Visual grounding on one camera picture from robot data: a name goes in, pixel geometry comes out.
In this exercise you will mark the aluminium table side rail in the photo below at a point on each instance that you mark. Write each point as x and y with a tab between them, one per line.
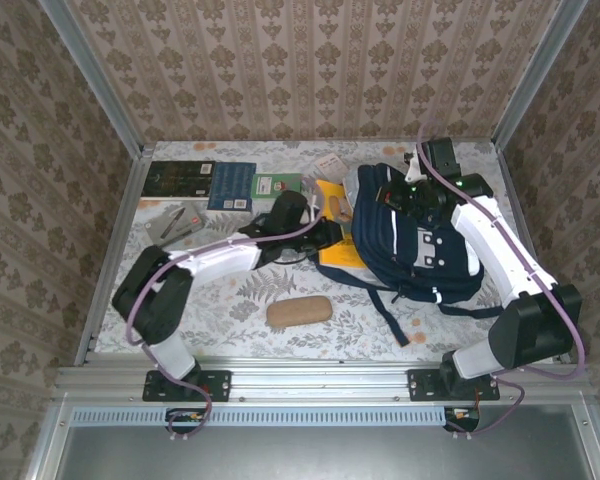
125	210
515	210

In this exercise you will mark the navy blue backpack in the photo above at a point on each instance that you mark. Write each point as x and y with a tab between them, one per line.
420	260

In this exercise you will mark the green notebook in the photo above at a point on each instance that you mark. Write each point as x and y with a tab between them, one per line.
272	185

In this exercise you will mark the aluminium frame post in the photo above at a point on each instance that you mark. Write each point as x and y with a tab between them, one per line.
535	70
95	85

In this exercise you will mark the white and red packet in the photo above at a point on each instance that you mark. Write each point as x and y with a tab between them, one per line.
330	165

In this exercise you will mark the yellow book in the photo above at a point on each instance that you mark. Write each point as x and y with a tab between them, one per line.
342	257

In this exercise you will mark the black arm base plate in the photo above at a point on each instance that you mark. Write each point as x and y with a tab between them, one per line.
215	385
422	385

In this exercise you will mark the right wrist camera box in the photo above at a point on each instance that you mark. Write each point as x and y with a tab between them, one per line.
413	167

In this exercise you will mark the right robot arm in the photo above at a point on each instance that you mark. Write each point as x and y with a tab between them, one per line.
490	245

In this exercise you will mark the grey metal panel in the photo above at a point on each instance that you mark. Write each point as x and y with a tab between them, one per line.
330	455

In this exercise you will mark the black book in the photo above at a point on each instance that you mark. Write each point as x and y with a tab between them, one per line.
177	179

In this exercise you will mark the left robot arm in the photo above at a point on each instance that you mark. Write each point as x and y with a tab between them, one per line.
220	260

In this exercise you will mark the wide aluminium frame rail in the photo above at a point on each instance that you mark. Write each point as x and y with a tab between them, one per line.
320	382

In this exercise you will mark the thin aluminium table rail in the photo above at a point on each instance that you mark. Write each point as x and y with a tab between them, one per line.
260	142

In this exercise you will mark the brown cork glasses case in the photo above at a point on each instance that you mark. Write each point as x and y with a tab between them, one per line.
300	311

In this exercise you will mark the blue book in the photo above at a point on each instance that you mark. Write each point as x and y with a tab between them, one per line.
231	182

